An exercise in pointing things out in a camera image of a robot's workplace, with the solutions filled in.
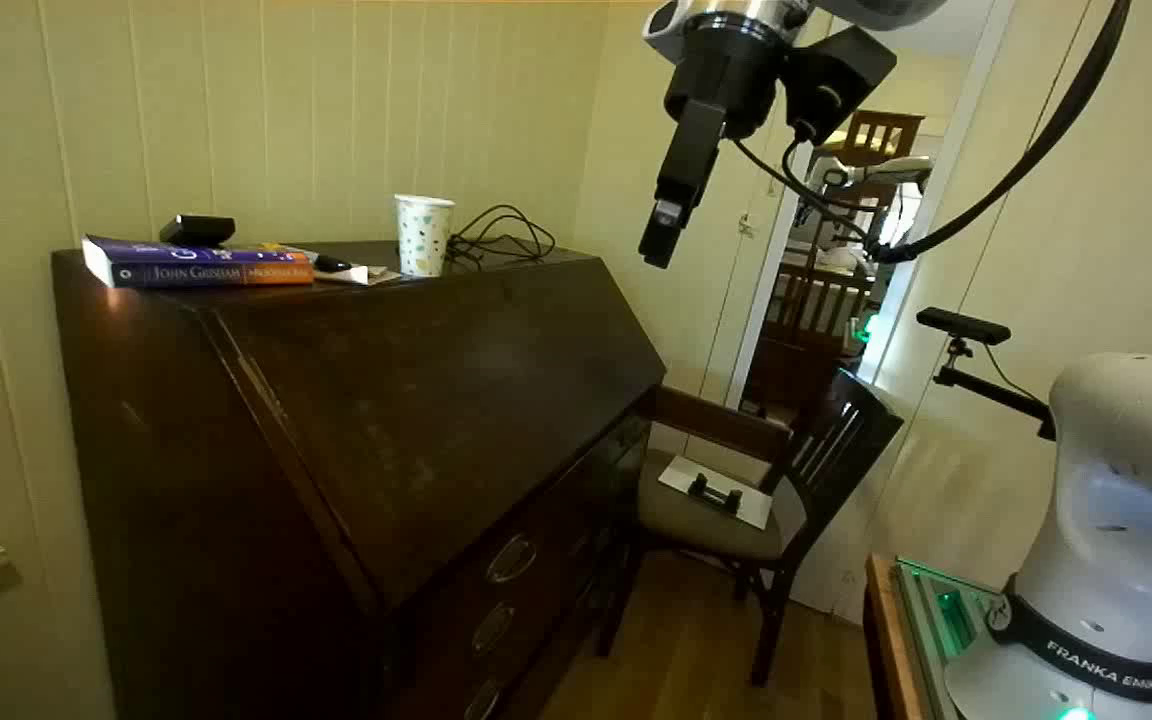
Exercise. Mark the small white card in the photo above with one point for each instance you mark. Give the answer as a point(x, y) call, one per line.
point(368, 272)

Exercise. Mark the white doorway frame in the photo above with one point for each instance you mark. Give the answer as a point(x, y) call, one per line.
point(968, 82)

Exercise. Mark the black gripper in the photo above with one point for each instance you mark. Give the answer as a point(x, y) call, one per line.
point(733, 72)

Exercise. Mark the oval brass drawer pull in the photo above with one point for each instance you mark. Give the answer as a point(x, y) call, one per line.
point(492, 625)
point(515, 562)

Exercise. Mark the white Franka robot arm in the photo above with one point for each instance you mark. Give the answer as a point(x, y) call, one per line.
point(1123, 532)

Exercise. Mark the dark wooden cushioned chair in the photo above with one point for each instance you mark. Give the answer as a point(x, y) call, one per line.
point(722, 532)

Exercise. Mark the black camera on stand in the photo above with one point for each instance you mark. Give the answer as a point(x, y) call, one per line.
point(960, 324)

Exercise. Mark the blue book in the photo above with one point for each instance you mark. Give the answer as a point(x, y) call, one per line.
point(188, 267)

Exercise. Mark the dark wooden hutch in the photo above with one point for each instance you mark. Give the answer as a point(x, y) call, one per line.
point(884, 135)

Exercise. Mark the white paper sheet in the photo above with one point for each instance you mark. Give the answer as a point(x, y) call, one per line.
point(682, 473)

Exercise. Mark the small black box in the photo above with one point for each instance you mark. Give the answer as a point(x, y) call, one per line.
point(196, 229)

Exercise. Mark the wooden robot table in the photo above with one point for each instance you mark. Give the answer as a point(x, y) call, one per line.
point(884, 653)

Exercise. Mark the black rectangular clip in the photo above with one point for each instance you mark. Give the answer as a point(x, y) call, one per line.
point(718, 493)

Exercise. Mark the small black object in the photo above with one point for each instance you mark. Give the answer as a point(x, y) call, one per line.
point(332, 261)

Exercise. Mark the white dotted paper cup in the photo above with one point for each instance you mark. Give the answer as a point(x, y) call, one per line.
point(423, 241)

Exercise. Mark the dark wooden slant-front desk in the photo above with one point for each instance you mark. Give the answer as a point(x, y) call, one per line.
point(338, 442)

